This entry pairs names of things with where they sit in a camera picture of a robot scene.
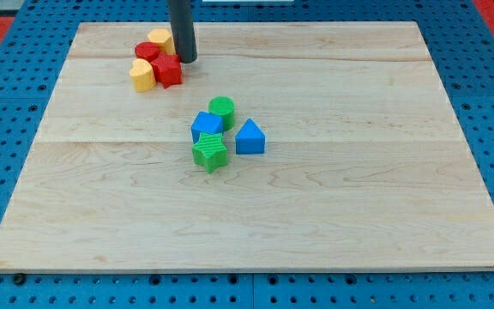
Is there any green circle block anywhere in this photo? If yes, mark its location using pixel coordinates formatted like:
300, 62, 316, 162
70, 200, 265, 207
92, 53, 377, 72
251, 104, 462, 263
208, 96, 235, 130

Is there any red circle block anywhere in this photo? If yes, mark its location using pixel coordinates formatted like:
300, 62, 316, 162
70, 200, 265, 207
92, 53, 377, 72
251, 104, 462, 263
134, 41, 160, 62

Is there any yellow pentagon block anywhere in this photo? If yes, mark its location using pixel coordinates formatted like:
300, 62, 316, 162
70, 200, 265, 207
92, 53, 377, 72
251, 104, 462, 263
147, 28, 176, 55

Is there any blue triangle block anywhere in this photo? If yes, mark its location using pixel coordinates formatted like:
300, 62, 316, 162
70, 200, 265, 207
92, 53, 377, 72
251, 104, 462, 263
235, 118, 266, 155

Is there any green star block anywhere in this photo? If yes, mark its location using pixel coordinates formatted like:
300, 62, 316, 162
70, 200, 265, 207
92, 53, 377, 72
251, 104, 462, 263
192, 132, 228, 173

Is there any blue cube block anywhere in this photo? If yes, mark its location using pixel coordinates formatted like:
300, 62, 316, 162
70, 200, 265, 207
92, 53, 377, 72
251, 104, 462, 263
190, 112, 224, 143

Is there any red star block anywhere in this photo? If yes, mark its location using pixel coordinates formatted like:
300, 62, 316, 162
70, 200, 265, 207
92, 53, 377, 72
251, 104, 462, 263
150, 52, 183, 88

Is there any light wooden board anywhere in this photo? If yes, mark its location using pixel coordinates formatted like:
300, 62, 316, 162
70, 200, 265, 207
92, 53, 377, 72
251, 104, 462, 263
0, 21, 494, 274

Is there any yellow heart block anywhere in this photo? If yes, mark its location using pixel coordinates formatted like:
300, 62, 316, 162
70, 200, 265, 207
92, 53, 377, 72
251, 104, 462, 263
129, 58, 157, 93

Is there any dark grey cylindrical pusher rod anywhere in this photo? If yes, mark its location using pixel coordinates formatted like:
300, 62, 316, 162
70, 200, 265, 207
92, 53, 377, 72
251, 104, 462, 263
166, 0, 197, 64

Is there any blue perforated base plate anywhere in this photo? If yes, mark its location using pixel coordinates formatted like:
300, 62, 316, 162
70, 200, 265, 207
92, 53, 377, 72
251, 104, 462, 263
0, 0, 494, 308

